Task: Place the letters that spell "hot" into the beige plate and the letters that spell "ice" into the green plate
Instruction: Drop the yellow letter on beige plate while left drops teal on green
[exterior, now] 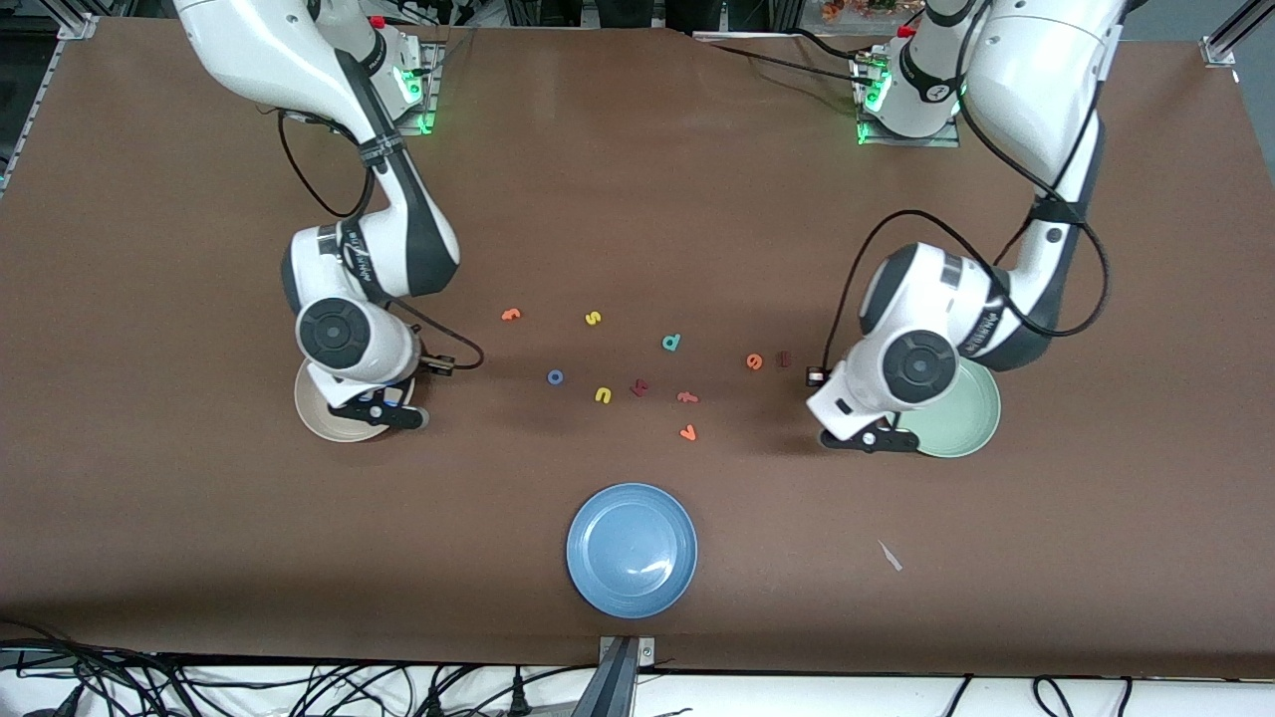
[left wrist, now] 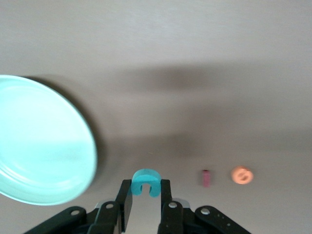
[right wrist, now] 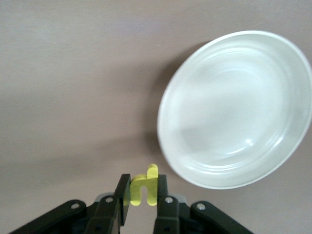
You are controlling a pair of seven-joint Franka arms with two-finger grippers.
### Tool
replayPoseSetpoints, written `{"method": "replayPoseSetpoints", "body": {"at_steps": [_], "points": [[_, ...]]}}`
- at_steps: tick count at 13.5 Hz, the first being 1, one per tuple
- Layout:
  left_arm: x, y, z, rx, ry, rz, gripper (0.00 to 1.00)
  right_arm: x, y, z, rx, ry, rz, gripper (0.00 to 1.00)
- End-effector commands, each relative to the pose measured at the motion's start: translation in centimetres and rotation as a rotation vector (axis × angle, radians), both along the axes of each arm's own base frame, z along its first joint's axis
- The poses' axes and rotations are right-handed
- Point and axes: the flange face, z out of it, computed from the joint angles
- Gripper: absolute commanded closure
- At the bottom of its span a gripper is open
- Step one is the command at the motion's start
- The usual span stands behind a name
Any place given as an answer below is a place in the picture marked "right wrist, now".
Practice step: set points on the yellow foam letter h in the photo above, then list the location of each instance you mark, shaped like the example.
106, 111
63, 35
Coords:
151, 187

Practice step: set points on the brown table cover sheet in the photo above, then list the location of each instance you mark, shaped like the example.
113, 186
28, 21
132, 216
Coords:
61, 73

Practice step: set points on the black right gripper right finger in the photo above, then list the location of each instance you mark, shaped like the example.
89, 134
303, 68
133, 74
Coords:
162, 190

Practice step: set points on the beige brown plate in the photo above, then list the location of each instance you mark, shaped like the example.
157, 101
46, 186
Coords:
231, 109

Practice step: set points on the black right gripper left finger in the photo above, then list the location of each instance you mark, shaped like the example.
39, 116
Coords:
124, 195

